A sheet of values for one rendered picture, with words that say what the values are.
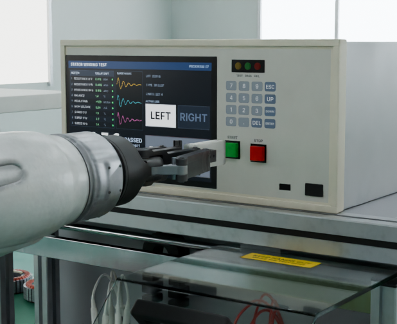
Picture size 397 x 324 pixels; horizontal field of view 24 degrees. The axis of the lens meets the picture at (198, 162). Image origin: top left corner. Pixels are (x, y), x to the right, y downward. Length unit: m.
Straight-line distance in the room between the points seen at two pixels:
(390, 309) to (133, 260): 0.37
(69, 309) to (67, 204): 0.71
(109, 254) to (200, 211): 0.16
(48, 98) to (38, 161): 1.24
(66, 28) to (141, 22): 1.00
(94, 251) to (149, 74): 0.25
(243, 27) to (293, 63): 7.42
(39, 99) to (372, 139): 1.02
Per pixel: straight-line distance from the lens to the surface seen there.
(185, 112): 1.21
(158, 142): 1.24
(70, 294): 1.56
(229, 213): 1.16
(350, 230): 1.08
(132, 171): 0.96
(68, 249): 1.33
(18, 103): 2.02
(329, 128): 1.11
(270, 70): 1.14
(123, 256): 1.26
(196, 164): 1.03
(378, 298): 1.07
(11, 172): 0.82
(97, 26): 8.16
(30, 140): 0.86
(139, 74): 1.26
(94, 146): 0.92
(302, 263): 1.08
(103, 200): 0.92
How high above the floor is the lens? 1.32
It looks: 7 degrees down
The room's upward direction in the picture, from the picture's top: straight up
